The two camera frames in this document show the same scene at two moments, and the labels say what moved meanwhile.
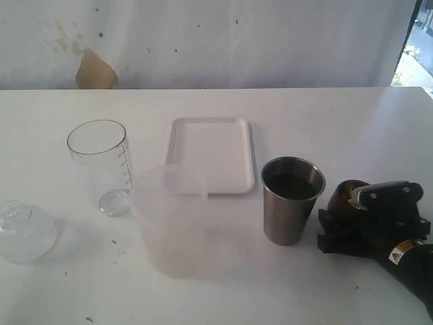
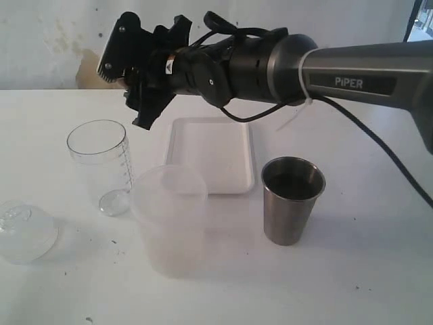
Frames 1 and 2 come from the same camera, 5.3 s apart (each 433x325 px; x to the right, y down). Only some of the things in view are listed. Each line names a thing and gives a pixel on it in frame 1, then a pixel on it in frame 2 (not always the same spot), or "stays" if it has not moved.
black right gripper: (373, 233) -> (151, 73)
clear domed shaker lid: (27, 233) stays
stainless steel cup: (291, 187) stays
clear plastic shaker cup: (101, 157) stays
